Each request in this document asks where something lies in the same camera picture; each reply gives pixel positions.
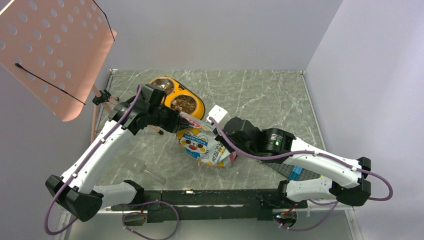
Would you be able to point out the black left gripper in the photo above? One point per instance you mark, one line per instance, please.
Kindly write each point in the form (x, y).
(176, 121)

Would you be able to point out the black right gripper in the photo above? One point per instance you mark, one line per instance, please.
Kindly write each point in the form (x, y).
(219, 137)

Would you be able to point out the cat food bag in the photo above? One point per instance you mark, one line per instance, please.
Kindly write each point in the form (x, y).
(198, 141)

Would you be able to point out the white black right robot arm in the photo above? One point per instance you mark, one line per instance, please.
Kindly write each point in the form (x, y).
(340, 179)

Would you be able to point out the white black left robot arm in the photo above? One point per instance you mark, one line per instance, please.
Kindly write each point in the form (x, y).
(76, 190)

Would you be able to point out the yellow double pet bowl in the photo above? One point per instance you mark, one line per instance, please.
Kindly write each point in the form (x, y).
(179, 97)

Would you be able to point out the grey lego baseplate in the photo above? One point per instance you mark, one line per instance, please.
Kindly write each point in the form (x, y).
(285, 169)

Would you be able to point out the blue lego brick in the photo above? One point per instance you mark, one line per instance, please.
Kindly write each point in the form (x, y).
(295, 173)

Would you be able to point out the pink perforated music stand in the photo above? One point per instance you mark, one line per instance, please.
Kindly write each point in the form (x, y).
(55, 49)

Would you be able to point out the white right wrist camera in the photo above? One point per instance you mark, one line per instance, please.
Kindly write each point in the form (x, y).
(220, 115)

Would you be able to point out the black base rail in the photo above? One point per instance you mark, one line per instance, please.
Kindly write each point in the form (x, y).
(259, 204)

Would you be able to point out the aluminium frame rail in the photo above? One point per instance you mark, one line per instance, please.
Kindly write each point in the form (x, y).
(316, 214)

